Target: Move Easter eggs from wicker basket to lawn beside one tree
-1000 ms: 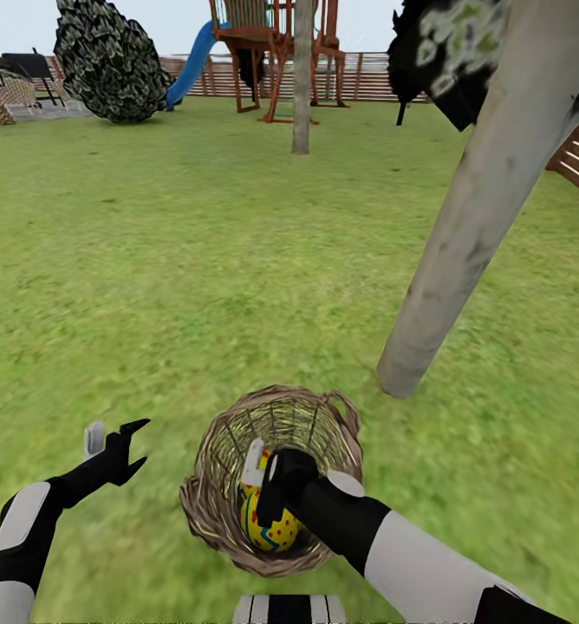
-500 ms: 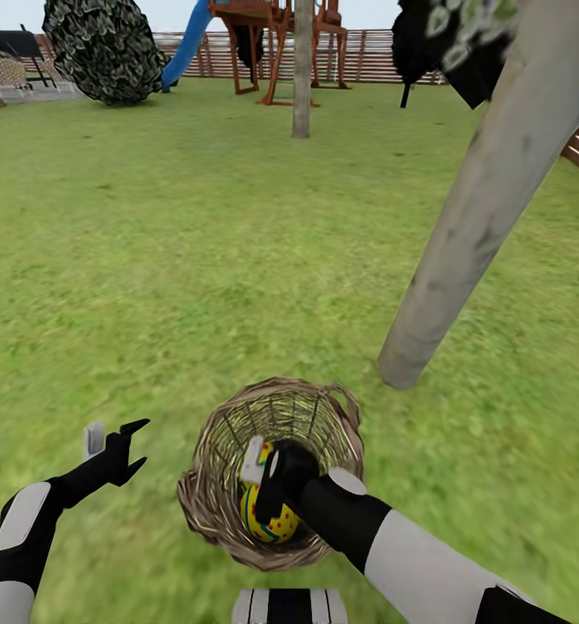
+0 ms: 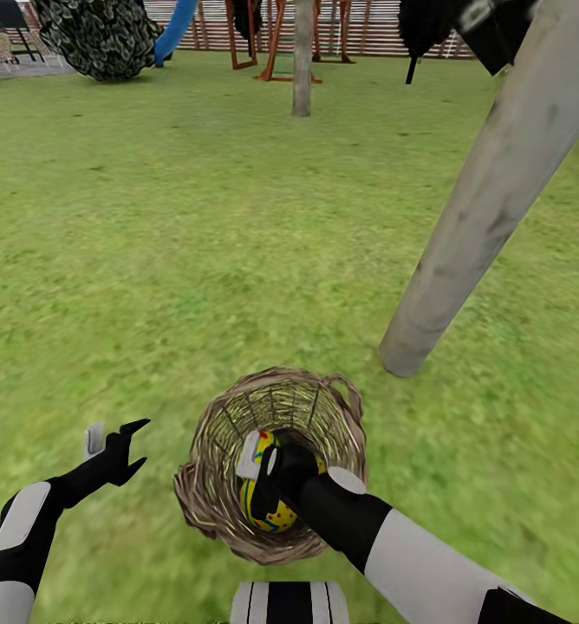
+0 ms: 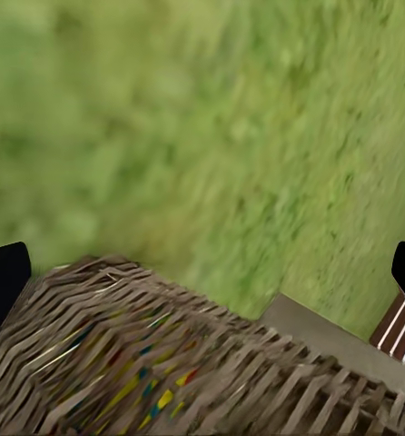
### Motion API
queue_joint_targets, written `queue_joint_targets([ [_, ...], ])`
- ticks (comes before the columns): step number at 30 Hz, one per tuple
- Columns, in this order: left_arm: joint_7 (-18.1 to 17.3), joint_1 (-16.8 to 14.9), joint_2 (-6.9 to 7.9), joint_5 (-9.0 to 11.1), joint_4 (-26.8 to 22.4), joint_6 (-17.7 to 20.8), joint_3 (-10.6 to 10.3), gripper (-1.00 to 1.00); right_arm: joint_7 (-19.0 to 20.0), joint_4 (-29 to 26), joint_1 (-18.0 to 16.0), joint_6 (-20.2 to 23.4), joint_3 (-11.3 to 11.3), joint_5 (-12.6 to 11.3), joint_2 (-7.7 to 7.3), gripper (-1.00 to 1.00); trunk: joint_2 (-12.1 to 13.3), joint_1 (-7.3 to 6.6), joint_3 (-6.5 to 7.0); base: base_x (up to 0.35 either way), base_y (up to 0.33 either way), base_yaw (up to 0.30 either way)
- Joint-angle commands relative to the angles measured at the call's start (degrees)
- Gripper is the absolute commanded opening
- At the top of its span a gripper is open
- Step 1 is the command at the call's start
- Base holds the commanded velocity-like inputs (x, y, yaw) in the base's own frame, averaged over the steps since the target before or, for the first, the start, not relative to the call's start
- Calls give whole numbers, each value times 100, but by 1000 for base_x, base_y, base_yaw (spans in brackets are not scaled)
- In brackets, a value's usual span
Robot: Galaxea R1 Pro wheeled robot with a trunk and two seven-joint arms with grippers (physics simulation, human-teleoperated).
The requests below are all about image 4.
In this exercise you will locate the tree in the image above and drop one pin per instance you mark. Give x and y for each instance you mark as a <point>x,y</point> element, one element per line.
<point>290,317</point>

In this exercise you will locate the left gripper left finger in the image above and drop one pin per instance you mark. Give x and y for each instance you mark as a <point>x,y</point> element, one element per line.
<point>15,271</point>

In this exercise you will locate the wicker basket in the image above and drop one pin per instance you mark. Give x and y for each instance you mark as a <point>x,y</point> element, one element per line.
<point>244,387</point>

